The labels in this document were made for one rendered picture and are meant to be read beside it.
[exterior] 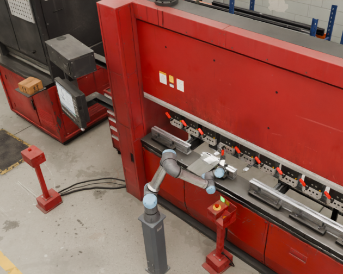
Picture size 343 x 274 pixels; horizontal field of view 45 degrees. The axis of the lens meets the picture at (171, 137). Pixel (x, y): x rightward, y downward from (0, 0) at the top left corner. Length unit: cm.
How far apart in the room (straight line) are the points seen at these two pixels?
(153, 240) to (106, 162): 195
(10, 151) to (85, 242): 201
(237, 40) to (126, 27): 110
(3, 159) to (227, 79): 362
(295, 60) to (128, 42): 158
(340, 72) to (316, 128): 47
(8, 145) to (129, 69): 281
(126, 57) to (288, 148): 162
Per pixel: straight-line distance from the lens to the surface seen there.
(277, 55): 288
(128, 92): 394
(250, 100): 319
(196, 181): 334
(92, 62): 375
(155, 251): 390
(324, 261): 361
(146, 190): 359
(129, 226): 464
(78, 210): 493
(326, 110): 289
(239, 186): 377
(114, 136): 529
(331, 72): 273
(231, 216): 368
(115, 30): 367
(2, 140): 631
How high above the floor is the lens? 353
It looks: 38 degrees down
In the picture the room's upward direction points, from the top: 3 degrees counter-clockwise
